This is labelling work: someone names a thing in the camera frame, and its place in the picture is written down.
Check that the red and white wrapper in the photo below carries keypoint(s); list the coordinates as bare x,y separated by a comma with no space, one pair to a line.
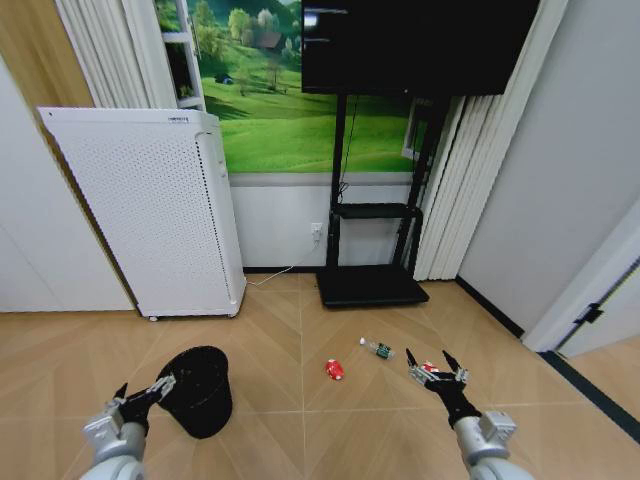
429,367

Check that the black door hinge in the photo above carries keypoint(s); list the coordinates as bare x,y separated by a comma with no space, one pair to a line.
590,314

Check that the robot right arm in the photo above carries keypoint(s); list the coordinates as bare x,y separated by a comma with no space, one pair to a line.
485,450

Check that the clear plastic bottle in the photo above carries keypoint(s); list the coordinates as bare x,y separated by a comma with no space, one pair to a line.
379,349

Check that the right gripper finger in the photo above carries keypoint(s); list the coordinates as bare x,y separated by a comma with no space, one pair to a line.
418,372
455,367

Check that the white pleated curtain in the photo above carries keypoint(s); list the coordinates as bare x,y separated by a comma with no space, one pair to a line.
465,190
120,50

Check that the black TV screen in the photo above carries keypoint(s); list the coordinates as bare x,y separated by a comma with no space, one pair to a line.
410,45

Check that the white wall socket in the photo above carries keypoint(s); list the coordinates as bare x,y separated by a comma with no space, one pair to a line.
317,232

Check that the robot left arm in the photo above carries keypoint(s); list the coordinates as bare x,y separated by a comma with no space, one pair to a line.
112,452

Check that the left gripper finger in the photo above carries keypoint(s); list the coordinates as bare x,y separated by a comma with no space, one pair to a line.
162,387
120,392

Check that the green landscape wall poster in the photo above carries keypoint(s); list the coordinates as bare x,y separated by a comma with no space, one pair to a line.
280,130

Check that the crushed red can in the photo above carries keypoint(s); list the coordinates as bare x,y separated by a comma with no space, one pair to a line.
335,370

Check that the white air purifier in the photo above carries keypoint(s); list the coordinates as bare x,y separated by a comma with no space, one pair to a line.
160,210

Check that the white door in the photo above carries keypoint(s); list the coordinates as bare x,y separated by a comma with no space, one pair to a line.
610,315

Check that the black trash bin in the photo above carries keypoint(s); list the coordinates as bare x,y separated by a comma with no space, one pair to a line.
197,395

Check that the black TV stand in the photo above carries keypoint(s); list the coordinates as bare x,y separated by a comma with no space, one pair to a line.
372,290

